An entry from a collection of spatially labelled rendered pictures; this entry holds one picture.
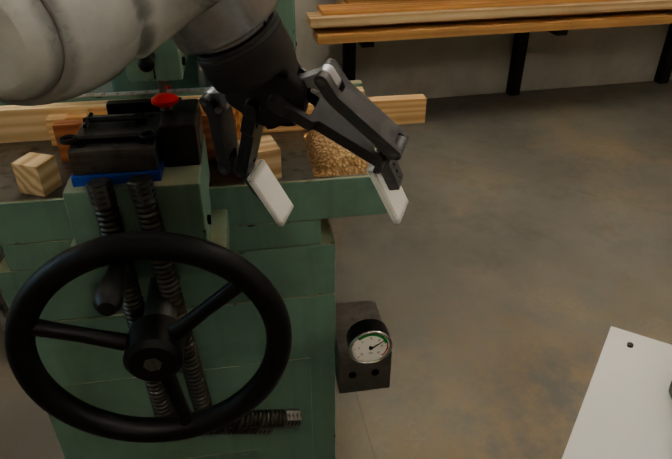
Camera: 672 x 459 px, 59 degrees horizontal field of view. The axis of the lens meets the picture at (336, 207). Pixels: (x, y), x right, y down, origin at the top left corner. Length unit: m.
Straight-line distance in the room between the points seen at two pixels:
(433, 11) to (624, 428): 2.33
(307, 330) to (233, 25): 0.56
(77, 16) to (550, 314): 1.86
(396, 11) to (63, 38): 2.64
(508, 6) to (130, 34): 2.84
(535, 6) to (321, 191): 2.43
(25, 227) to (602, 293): 1.78
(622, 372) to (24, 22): 0.78
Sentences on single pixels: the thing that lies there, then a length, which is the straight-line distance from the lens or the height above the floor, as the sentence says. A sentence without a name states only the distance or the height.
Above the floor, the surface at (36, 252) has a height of 0.83.
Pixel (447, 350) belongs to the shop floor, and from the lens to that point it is 1.81.
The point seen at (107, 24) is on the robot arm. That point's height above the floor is 1.20.
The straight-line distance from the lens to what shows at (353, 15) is 2.78.
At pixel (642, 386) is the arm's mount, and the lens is 0.86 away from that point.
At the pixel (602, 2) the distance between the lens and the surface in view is 3.30.
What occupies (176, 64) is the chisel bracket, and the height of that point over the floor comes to 1.02.
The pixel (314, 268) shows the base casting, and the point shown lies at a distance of 0.83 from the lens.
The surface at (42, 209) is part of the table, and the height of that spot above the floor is 0.89.
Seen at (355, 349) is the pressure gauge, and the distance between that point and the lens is 0.85.
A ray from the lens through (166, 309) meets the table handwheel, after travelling 0.69.
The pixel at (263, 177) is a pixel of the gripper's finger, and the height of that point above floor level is 0.98.
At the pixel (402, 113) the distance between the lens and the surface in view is 0.91.
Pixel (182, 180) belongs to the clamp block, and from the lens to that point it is 0.65.
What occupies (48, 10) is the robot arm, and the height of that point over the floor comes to 1.21.
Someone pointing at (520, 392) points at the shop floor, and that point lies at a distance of 1.75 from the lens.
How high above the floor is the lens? 1.26
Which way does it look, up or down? 32 degrees down
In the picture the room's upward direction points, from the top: straight up
